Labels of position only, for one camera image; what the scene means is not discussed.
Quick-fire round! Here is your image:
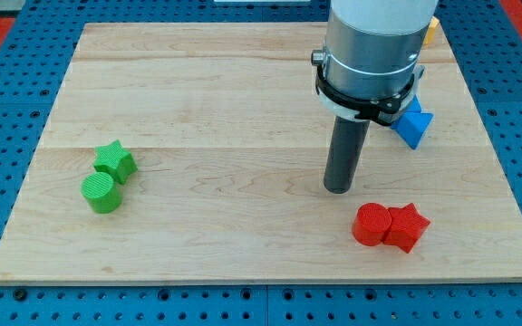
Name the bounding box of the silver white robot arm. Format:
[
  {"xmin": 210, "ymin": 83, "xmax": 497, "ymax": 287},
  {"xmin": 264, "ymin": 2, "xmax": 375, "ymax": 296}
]
[{"xmin": 311, "ymin": 0, "xmax": 438, "ymax": 126}]

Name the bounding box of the green star block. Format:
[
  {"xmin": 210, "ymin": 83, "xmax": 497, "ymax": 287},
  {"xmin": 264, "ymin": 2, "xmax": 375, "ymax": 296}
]
[{"xmin": 93, "ymin": 140, "xmax": 138, "ymax": 185}]

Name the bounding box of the red star block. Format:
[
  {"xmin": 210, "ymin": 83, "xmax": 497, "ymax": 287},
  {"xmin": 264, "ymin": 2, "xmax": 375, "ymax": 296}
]
[{"xmin": 382, "ymin": 203, "xmax": 430, "ymax": 254}]

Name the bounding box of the light wooden board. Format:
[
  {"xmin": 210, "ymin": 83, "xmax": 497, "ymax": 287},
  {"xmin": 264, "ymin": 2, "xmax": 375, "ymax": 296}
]
[{"xmin": 0, "ymin": 23, "xmax": 522, "ymax": 286}]

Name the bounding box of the dark grey cylindrical pointer rod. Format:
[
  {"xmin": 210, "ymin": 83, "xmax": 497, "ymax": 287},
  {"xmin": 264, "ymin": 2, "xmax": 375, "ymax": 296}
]
[{"xmin": 324, "ymin": 117, "xmax": 370, "ymax": 194}]

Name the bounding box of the red cylinder block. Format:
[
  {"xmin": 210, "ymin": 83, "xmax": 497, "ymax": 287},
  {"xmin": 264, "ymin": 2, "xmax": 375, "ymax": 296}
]
[{"xmin": 352, "ymin": 203, "xmax": 392, "ymax": 246}]

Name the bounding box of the blue triangular block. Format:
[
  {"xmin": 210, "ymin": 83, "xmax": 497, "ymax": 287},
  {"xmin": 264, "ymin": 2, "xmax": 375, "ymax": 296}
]
[{"xmin": 391, "ymin": 96, "xmax": 434, "ymax": 150}]

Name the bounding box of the green cylinder block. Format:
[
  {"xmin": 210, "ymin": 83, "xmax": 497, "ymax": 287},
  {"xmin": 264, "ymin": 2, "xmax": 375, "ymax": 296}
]
[{"xmin": 81, "ymin": 172, "xmax": 122, "ymax": 214}]

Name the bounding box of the yellow block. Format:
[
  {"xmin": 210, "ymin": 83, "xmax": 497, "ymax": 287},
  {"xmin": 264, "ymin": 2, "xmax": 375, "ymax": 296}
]
[{"xmin": 423, "ymin": 16, "xmax": 440, "ymax": 46}]

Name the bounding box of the black clamp ring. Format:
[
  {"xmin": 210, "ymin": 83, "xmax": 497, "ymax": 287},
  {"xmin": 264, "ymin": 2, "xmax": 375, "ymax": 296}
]
[{"xmin": 314, "ymin": 64, "xmax": 419, "ymax": 128}]

